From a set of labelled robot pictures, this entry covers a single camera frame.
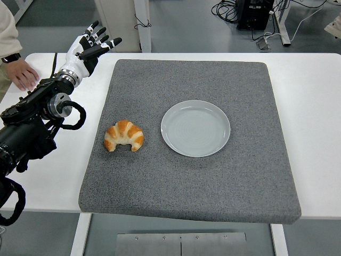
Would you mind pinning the white desk leg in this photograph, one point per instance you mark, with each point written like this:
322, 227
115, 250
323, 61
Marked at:
25, 9
283, 29

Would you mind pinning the white post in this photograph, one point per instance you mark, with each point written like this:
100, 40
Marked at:
145, 40

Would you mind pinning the grey floor socket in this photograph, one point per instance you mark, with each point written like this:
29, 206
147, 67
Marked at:
263, 44

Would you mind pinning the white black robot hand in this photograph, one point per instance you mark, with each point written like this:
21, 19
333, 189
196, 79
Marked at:
76, 60

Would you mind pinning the beige cabinet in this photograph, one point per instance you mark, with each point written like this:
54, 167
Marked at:
117, 21

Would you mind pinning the black computer box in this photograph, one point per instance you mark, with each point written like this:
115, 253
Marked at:
253, 16

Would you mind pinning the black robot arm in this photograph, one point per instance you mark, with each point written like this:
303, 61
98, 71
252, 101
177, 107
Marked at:
24, 133

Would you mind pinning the person's hand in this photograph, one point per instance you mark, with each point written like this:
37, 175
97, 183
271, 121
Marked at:
21, 74

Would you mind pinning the black wristwatch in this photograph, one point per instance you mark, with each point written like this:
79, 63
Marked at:
12, 57

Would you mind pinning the person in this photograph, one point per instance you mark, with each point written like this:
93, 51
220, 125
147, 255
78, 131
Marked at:
6, 32

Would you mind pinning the round grey plate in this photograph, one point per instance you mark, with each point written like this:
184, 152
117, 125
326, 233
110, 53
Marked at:
195, 130

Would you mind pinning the golden croissant bread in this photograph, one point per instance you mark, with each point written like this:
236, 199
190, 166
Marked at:
123, 130

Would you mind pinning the white table leg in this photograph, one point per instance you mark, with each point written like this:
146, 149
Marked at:
279, 242
80, 237

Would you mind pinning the grey felt mat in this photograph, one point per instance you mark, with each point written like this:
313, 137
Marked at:
186, 181

